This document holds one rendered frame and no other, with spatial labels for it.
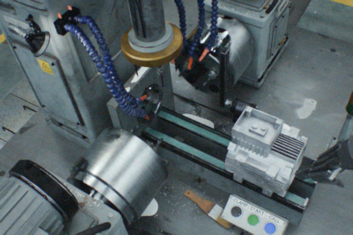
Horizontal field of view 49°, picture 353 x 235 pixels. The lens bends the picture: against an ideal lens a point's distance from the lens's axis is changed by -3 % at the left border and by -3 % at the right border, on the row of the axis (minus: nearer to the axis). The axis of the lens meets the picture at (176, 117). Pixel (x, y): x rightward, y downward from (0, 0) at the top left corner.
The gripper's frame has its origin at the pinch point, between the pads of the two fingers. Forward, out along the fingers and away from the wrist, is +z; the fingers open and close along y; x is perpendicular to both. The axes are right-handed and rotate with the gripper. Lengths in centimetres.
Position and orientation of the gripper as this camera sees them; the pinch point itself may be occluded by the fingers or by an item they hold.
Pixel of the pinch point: (306, 172)
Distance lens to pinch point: 116.1
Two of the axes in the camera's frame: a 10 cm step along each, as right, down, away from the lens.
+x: 7.7, 6.4, 0.5
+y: -5.3, 6.8, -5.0
